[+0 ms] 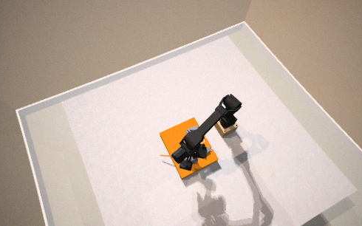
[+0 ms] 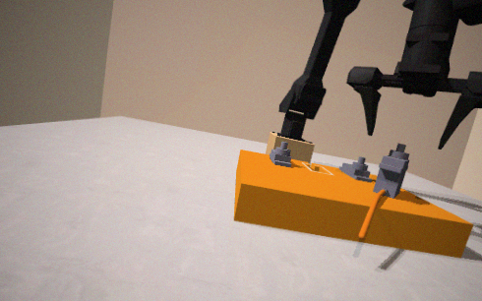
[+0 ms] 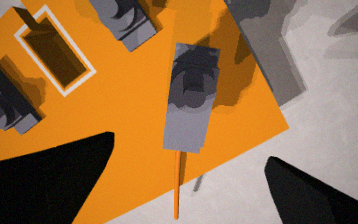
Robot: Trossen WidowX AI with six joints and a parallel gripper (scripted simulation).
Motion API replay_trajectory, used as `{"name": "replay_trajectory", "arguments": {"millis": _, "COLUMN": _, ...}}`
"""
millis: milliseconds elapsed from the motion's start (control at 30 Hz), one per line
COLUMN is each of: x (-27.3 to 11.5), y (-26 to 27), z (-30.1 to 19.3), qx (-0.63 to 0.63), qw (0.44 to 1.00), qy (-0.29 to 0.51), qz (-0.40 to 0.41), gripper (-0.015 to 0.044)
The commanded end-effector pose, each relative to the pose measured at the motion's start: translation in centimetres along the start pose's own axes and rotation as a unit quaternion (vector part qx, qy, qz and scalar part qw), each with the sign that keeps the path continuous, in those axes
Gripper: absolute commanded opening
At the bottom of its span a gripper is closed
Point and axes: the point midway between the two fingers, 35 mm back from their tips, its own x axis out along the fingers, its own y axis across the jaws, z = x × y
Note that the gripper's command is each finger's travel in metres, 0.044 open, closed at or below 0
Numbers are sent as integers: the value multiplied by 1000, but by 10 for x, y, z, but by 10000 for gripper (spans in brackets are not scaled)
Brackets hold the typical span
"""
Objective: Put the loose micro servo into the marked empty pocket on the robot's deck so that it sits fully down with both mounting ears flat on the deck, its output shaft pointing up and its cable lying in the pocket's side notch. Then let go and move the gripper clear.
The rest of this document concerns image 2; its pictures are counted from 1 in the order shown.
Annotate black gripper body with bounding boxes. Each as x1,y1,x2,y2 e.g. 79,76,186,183
347,26,482,97

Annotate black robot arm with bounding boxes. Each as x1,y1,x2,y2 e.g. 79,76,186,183
277,0,482,142

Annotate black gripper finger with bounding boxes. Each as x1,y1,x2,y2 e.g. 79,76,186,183
438,94,482,150
353,86,381,136

